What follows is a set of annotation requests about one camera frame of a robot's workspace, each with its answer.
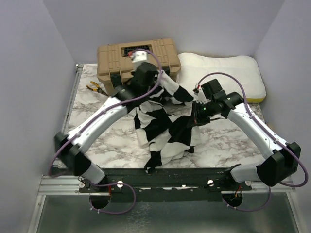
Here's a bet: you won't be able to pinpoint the aluminium left side rail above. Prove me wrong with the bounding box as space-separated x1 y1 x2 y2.
61 64 84 133

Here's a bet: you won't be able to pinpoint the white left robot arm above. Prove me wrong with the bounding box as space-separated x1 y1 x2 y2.
54 62 162 192

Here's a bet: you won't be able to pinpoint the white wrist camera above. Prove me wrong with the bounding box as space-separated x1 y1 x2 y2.
193 84 210 104
128 50 148 64

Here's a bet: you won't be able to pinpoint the yellow handled pliers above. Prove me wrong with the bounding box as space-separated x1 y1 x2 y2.
86 81 108 97

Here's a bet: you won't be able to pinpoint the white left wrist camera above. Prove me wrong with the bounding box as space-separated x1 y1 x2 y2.
128 50 148 64

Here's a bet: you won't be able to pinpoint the tan plastic toolbox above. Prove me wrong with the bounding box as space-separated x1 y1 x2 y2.
97 38 181 95

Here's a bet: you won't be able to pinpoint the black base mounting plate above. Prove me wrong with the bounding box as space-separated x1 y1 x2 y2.
74 168 251 204

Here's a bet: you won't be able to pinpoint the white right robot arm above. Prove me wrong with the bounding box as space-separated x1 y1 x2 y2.
191 79 301 190

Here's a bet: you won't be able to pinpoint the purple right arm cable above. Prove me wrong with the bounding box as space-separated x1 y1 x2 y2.
194 72 308 212

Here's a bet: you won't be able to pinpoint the aluminium front rail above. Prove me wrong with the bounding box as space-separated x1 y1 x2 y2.
38 176 296 195

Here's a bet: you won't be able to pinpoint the aluminium rail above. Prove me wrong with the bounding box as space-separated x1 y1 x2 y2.
61 64 84 133
38 176 296 195

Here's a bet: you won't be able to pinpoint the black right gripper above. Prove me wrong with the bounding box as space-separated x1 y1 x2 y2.
188 100 216 128

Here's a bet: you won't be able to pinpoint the white pillow yellow edge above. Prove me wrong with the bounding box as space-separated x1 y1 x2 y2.
176 53 266 103

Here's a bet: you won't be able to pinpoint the black white checkered pillowcase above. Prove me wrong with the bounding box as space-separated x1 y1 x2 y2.
134 71 201 174

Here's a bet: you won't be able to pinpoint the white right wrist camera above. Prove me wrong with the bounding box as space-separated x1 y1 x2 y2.
193 84 210 104

